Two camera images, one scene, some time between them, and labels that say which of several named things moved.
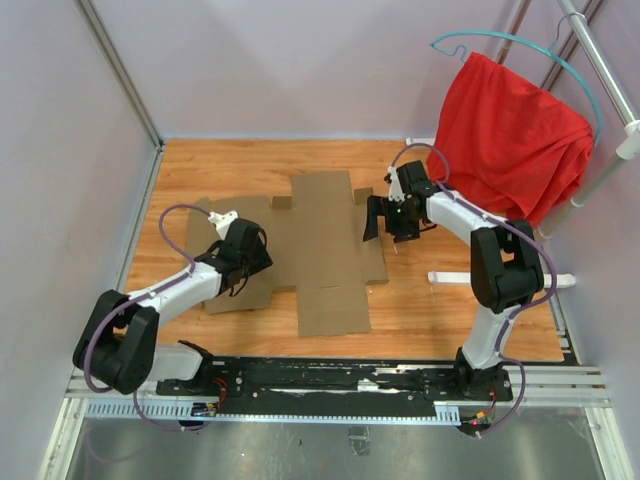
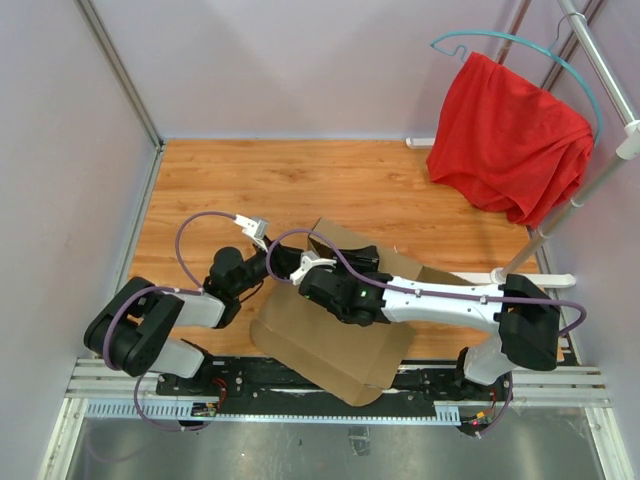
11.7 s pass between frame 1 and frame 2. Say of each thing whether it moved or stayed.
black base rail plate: stayed
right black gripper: moved
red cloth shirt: stayed
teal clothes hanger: stayed
